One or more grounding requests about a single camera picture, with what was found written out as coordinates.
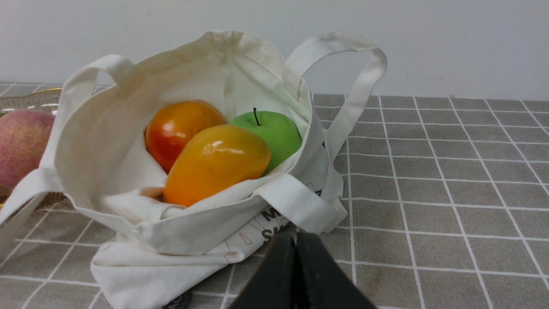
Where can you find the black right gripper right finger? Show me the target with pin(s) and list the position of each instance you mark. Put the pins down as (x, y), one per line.
(320, 283)

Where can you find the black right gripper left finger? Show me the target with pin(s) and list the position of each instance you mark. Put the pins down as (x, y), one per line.
(271, 286)

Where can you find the yellow orange mango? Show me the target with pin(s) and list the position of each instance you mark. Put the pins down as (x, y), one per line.
(213, 160)

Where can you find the white canvas tote bag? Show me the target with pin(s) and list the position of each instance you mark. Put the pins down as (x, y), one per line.
(96, 157)

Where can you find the green apple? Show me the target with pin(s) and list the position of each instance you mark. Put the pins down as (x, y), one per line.
(278, 130)

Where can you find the orange red pear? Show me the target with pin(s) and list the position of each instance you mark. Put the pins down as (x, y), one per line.
(172, 127)

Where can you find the pink peach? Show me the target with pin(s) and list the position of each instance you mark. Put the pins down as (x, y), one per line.
(24, 137)

